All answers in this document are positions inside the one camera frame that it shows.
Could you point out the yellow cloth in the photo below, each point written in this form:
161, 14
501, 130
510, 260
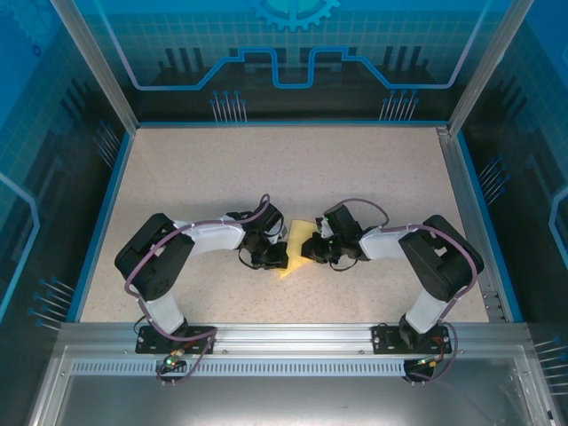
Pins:
297, 235

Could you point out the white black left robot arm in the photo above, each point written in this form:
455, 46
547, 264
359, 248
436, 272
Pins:
213, 239

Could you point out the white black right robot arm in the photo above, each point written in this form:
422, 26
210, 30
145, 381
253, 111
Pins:
381, 244

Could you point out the grey metal sheet tray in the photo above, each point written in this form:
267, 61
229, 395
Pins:
284, 399

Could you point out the blue table border strip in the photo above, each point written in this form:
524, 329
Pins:
103, 222

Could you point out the blue gear print panel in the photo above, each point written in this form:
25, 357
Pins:
284, 26

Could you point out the blue grid print panel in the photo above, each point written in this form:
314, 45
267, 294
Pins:
532, 133
35, 133

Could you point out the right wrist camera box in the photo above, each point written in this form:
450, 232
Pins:
321, 226

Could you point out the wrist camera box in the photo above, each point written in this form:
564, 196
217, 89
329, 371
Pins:
284, 231
321, 226

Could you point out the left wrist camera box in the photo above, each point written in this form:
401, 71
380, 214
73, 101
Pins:
284, 231

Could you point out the wide aluminium rail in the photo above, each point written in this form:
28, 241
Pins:
288, 337

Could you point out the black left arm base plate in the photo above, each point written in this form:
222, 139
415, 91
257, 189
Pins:
199, 339

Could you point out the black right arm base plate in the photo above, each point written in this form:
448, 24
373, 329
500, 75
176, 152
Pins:
384, 339

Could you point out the narrow aluminium rail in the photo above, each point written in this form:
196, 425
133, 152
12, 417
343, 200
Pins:
471, 222

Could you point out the aluminium frame post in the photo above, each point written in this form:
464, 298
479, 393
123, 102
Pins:
105, 80
483, 66

